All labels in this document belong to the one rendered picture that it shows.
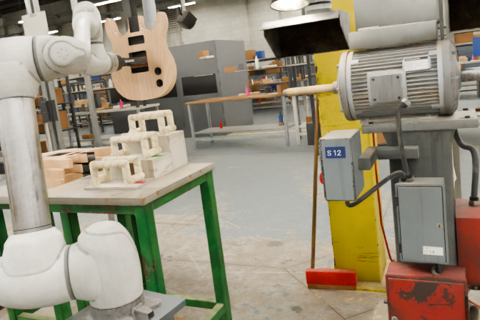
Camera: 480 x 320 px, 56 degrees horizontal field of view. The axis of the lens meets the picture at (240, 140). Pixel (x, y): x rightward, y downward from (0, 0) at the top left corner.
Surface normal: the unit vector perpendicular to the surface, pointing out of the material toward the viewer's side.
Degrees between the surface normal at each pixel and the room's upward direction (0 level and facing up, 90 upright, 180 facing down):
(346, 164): 90
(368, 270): 90
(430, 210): 90
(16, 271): 73
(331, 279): 90
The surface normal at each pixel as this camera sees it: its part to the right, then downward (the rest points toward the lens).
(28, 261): 0.19, -0.13
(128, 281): 0.77, 0.00
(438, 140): -0.36, 0.46
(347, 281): -0.32, 0.18
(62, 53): 0.35, 0.10
